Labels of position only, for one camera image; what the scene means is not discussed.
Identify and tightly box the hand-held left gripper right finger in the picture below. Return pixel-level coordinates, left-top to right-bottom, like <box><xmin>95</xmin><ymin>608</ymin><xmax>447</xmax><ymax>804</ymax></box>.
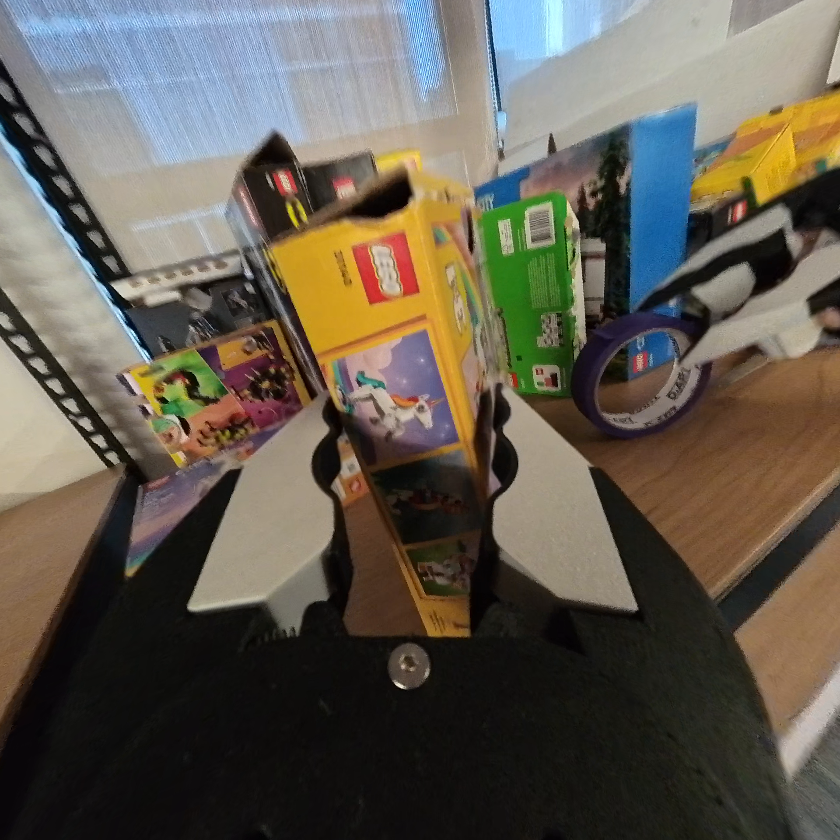
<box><xmin>471</xmin><ymin>387</ymin><xmax>639</xmax><ymax>636</ymax></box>

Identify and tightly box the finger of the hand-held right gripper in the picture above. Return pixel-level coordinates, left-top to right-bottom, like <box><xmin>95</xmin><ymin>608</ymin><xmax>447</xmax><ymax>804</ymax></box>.
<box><xmin>681</xmin><ymin>264</ymin><xmax>824</xmax><ymax>367</ymax></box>
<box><xmin>637</xmin><ymin>203</ymin><xmax>802</xmax><ymax>311</ymax></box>

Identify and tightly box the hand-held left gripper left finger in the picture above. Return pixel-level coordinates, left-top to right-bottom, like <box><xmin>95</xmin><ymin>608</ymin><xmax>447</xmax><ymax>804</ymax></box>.
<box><xmin>187</xmin><ymin>392</ymin><xmax>358</xmax><ymax>636</ymax></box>

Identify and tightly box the purple tape roll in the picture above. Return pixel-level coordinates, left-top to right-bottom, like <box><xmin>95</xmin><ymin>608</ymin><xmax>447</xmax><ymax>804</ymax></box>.
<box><xmin>570</xmin><ymin>310</ymin><xmax>715</xmax><ymax>439</ymax></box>

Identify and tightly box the yellow unicorn brick set box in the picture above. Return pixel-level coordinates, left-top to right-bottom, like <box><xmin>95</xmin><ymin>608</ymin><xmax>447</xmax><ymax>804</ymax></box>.
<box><xmin>269</xmin><ymin>167</ymin><xmax>506</xmax><ymax>639</ymax></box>
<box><xmin>125</xmin><ymin>430</ymin><xmax>368</xmax><ymax>580</ymax></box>

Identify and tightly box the wooden desk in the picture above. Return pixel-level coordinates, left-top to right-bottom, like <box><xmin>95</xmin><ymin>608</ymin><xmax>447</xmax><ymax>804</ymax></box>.
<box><xmin>0</xmin><ymin>341</ymin><xmax>840</xmax><ymax>746</ymax></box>

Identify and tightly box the small black brick set box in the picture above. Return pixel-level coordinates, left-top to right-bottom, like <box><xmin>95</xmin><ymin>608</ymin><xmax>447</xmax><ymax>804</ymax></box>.
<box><xmin>688</xmin><ymin>190</ymin><xmax>798</xmax><ymax>260</ymax></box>

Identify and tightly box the yellow green brick set box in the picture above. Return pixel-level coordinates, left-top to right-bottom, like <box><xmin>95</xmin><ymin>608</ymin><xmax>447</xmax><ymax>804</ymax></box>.
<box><xmin>689</xmin><ymin>92</ymin><xmax>840</xmax><ymax>206</ymax></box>

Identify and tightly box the blue forest picture box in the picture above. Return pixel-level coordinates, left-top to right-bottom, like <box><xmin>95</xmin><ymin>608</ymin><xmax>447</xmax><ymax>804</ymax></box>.
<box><xmin>474</xmin><ymin>101</ymin><xmax>700</xmax><ymax>383</ymax></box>

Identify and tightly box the yellow monster picture box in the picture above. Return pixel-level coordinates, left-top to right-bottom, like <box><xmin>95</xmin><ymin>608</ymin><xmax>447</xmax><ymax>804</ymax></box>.
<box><xmin>117</xmin><ymin>322</ymin><xmax>315</xmax><ymax>468</ymax></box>

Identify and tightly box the dark grey figure box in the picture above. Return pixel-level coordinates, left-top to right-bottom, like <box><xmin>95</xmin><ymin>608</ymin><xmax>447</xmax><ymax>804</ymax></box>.
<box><xmin>123</xmin><ymin>279</ymin><xmax>270</xmax><ymax>358</ymax></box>

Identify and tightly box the white perforated strip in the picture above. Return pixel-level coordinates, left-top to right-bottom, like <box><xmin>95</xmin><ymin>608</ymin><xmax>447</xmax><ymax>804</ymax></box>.
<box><xmin>110</xmin><ymin>259</ymin><xmax>245</xmax><ymax>295</ymax></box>

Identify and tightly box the black bat logo box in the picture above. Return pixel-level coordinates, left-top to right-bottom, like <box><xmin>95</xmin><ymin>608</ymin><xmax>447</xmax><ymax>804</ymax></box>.
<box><xmin>225</xmin><ymin>130</ymin><xmax>329</xmax><ymax>398</ymax></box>

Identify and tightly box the tall black brick set box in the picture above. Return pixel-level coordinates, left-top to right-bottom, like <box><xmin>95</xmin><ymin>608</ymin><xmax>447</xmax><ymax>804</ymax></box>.
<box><xmin>301</xmin><ymin>151</ymin><xmax>385</xmax><ymax>221</ymax></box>

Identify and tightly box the black metal shelf frame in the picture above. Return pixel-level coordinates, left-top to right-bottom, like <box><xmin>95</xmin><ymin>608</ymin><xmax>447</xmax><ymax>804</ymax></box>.
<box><xmin>0</xmin><ymin>59</ymin><xmax>148</xmax><ymax>476</ymax></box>

